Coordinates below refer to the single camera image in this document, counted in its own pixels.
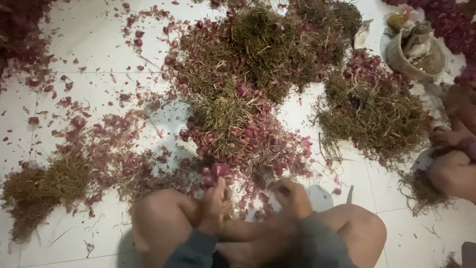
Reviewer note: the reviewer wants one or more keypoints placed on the person's right hand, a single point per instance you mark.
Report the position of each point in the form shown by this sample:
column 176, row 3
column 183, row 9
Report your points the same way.
column 293, row 199

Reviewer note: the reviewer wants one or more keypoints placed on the person's left hand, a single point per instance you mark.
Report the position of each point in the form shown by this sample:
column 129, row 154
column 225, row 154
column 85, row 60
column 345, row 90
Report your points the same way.
column 212, row 208

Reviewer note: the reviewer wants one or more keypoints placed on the bunch of red shallots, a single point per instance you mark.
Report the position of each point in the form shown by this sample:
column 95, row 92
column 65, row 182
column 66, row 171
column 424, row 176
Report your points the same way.
column 217, row 173

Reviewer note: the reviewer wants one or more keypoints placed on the woven basket with cloths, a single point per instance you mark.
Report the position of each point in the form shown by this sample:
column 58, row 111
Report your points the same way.
column 414, row 52

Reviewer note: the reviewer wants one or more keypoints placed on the small pile of dried roots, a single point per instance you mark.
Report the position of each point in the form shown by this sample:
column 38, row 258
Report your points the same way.
column 422, row 191

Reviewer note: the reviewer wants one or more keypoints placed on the heap of dark red shallots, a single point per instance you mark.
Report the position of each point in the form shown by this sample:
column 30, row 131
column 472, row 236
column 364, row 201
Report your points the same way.
column 20, row 33

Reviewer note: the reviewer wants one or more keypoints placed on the smaller heap of leafy shallots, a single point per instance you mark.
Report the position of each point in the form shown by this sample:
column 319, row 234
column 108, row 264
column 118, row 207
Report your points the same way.
column 372, row 108

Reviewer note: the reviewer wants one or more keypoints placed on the large heap of leafy shallots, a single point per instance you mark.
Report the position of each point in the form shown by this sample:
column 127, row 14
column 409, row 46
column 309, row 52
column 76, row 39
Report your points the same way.
column 245, row 74

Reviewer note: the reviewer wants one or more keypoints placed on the dark grey cloth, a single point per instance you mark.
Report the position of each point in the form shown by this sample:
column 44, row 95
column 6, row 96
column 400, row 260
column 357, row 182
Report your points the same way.
column 469, row 255

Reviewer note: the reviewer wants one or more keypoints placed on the crumpled white wrapper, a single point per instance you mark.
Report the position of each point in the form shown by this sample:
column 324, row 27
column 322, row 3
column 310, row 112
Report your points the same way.
column 361, row 34

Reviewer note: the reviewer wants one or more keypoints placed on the scattered shallot skins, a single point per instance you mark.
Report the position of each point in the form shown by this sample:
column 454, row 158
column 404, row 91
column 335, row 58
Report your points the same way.
column 119, row 149

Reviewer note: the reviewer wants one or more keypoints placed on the heap of dried shallot leaves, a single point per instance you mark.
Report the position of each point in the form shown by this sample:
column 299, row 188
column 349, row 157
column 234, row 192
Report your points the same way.
column 41, row 191

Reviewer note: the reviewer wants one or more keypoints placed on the person's left fingers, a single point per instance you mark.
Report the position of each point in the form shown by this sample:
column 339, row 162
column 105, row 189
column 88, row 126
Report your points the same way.
column 223, row 193

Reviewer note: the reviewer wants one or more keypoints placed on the person's right fingers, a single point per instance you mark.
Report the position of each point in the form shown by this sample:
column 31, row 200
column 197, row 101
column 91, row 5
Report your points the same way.
column 284, row 190

